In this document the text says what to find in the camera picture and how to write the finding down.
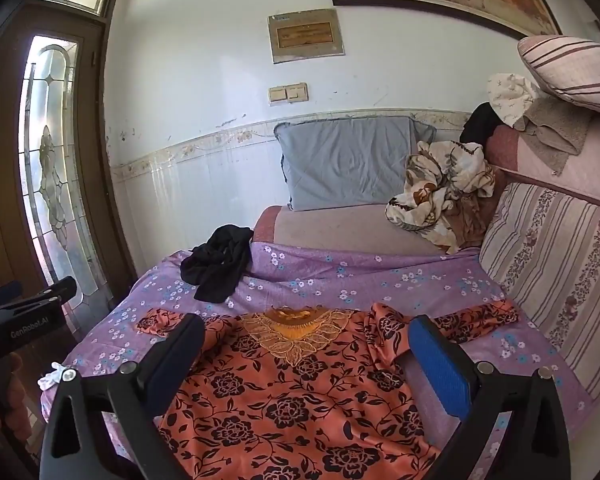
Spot wooden stained glass door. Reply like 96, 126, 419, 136
0, 0, 136, 331

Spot grey pillow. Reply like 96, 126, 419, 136
274, 116, 437, 212

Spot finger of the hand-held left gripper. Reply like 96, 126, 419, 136
27, 276, 78, 311
0, 282, 24, 312

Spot beige pink mattress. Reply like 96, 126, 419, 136
252, 203, 481, 261

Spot orange black floral shirt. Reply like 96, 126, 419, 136
136, 302, 521, 480

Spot purple floral bedsheet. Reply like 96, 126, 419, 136
40, 242, 596, 480

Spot dark cloth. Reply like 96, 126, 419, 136
459, 102, 503, 148

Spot small white cloth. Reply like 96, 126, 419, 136
37, 361, 70, 391

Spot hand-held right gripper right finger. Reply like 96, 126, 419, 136
407, 314, 572, 480

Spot black garment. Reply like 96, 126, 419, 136
180, 225, 254, 304

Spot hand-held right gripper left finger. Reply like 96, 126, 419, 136
39, 312, 207, 480

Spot white floral cloth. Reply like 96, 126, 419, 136
487, 72, 540, 128

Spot beige brown floral blanket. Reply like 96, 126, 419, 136
385, 140, 497, 255

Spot striped floral sofa cushion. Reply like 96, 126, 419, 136
479, 182, 600, 406

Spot beige wall light switch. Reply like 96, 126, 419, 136
268, 83, 309, 106

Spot pink striped pillow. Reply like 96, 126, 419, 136
517, 35, 600, 121

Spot person's left hand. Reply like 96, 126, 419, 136
2, 352, 36, 443

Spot framed wall plaque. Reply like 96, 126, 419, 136
267, 8, 346, 64

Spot grey-brown towel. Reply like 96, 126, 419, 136
512, 95, 596, 176

